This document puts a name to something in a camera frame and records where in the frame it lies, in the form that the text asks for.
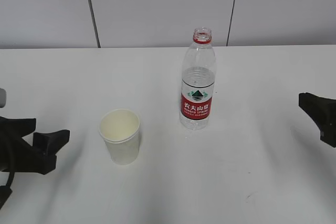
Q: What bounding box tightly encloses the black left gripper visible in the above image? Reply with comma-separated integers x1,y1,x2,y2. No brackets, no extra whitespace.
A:
1,116,70,175

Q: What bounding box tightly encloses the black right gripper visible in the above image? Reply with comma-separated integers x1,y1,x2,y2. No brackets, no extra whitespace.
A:
299,92,336,147

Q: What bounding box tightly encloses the white paper cup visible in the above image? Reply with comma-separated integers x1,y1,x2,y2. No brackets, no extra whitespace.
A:
99,109,140,165

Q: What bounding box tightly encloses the Nongfu Spring water bottle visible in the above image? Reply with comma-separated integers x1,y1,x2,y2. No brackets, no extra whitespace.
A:
180,27,216,130

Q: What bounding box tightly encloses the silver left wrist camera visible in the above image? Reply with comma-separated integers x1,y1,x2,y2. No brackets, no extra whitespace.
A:
0,88,7,108

